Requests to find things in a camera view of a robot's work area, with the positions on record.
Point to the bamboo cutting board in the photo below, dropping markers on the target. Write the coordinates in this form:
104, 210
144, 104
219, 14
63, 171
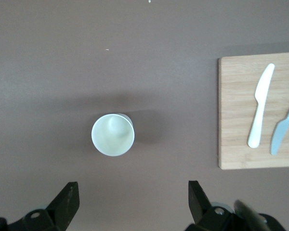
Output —
233, 108

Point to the white plastic knife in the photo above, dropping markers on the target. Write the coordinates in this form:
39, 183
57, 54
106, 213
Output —
257, 120

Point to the white plastic cup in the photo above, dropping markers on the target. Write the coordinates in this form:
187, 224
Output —
110, 142

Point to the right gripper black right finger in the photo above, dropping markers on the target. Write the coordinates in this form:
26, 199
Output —
202, 214

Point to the grey plastic knife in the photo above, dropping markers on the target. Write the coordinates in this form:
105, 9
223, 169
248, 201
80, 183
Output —
279, 134

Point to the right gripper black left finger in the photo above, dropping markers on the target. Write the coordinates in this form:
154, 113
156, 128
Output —
60, 211

